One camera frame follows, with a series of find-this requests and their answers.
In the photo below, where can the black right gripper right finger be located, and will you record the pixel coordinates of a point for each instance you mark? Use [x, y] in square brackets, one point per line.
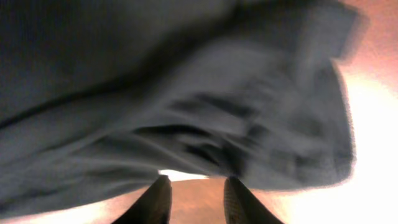
[242, 207]

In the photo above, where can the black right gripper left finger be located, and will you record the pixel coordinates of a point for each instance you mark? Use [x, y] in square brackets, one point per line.
[152, 207]

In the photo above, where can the dark green t-shirt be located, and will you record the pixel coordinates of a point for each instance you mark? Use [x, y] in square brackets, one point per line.
[98, 96]

